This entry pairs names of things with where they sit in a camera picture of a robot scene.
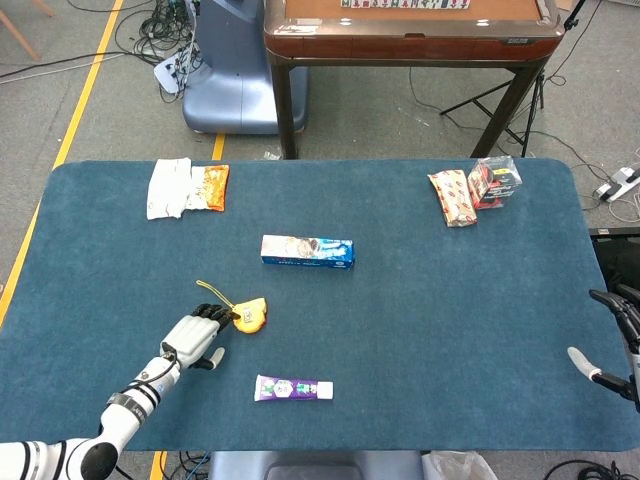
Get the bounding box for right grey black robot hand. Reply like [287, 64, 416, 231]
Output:
[567, 288, 640, 406]

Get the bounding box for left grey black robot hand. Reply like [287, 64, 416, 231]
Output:
[159, 303, 234, 371]

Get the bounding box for yellow tape measure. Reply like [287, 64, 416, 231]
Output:
[195, 279, 269, 335]

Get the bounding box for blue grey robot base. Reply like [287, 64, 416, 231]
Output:
[182, 0, 310, 135]

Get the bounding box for black box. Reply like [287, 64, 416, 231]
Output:
[589, 227, 640, 301]

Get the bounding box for purple white toothpaste tube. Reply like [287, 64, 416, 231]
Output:
[253, 374, 335, 403]

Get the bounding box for blue cookie box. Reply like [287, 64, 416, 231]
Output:
[260, 234, 357, 271]

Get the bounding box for white power strip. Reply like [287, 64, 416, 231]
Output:
[153, 49, 194, 95]
[597, 167, 640, 203]

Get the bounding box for white orange snack bag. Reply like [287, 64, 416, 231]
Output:
[146, 157, 231, 222]

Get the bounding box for grey robot torso base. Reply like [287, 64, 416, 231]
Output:
[207, 451, 424, 480]

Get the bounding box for clear plastic coffee box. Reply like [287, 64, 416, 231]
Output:
[467, 155, 523, 211]

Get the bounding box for clear plastic bag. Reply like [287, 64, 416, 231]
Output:
[422, 450, 499, 480]

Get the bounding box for beige red patterned snack pack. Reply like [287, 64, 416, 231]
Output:
[427, 169, 479, 229]

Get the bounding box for black tripod stand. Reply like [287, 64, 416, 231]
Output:
[439, 0, 589, 159]

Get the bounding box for white chair wooden legs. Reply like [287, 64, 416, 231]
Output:
[0, 0, 55, 62]

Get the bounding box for brown mahjong table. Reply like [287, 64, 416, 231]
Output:
[263, 0, 565, 160]

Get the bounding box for mahjong tile row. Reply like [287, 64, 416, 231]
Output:
[341, 0, 471, 10]

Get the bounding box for black cable bundle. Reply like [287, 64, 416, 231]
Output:
[114, 0, 201, 104]

